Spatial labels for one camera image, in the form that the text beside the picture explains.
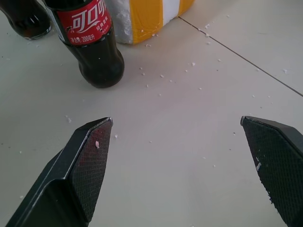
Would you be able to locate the white foam box yellow tape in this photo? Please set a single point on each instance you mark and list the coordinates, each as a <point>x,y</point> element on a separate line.
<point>151,16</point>

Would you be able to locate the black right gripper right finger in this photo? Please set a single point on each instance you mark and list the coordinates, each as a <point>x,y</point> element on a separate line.
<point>277,165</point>

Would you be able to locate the red-label cola bottle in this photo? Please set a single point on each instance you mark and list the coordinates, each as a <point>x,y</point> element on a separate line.
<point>92,45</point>
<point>28,20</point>

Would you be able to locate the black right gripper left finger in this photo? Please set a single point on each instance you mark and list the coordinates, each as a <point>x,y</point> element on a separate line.
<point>71,179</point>

